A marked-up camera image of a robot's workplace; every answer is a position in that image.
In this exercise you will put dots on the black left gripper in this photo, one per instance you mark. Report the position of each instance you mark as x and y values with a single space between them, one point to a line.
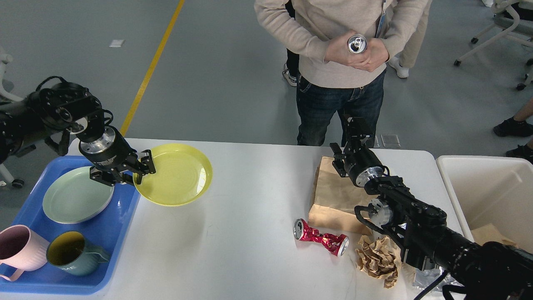
115 162

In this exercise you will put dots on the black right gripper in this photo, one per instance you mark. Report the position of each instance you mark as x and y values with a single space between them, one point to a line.
356 160

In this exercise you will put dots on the yellow plastic plate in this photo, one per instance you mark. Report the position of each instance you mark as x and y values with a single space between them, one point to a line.
183 174

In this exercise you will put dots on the teal mug yellow inside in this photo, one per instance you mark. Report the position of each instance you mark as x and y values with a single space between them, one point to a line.
73 253

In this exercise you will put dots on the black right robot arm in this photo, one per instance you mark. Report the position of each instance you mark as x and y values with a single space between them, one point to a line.
492 271

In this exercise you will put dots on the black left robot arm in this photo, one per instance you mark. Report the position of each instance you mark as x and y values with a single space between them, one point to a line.
54 114

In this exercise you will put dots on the brown paper bag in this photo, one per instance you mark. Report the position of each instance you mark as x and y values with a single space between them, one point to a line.
334 199

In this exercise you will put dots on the pale green plate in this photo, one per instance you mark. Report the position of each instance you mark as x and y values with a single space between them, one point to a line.
75 198

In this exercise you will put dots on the blue plastic tray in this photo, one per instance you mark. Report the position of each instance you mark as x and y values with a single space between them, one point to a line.
108 230

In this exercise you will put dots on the crushed red soda can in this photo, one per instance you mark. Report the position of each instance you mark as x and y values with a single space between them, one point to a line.
335 244

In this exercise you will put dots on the person in black trousers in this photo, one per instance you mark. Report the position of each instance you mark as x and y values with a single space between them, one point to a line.
292 62

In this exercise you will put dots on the person in beige sweater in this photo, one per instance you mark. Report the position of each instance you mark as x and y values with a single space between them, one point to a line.
330 78

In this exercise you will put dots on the red soda can held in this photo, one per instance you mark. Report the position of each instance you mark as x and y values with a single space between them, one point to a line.
357 43

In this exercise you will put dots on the crumpled brown paper ball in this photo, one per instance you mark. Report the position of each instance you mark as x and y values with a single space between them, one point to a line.
379 259

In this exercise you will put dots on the blue id badge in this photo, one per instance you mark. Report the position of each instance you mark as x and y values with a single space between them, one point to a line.
380 24

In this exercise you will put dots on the white side table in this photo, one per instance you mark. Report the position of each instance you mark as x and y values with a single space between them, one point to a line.
8 178

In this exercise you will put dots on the pink ribbed mug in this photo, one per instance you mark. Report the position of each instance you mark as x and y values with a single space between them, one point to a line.
22 249

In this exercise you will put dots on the person in khaki trousers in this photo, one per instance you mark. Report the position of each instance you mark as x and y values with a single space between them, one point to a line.
406 59

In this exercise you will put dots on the white plastic bin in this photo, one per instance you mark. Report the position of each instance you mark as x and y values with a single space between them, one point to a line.
491 189

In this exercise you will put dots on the brown paper in bin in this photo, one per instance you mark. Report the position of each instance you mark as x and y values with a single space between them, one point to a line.
490 233

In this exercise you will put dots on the person with black sneakers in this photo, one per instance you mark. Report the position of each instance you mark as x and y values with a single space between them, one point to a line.
517 126

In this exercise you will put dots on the white office chair right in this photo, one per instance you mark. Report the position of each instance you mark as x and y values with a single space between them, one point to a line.
513 18

